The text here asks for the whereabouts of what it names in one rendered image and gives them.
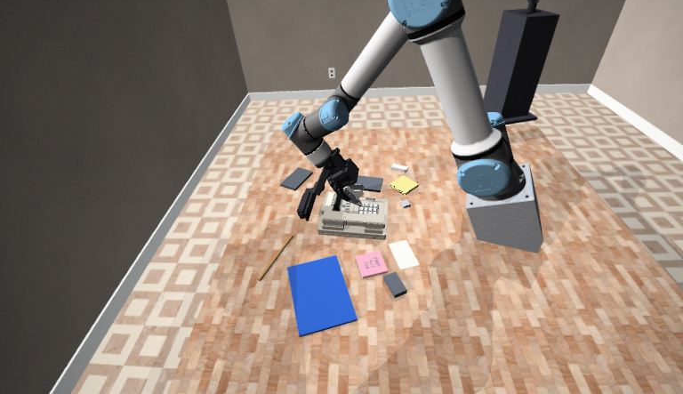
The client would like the pink sticky note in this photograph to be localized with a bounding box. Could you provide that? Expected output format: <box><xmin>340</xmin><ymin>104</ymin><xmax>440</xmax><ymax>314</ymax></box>
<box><xmin>356</xmin><ymin>251</ymin><xmax>388</xmax><ymax>278</ymax></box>

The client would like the white paper sheet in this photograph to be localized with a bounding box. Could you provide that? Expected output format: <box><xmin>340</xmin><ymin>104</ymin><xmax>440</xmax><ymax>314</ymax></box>
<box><xmin>389</xmin><ymin>240</ymin><xmax>420</xmax><ymax>270</ymax></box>

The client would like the beige desk phone base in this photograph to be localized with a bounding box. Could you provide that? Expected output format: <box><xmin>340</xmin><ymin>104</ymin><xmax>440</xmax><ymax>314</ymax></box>
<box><xmin>317</xmin><ymin>191</ymin><xmax>388</xmax><ymax>240</ymax></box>

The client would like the yellow-brown thin rod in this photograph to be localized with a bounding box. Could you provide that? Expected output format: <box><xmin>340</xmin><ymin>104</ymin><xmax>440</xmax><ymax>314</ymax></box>
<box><xmin>258</xmin><ymin>235</ymin><xmax>293</xmax><ymax>281</ymax></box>

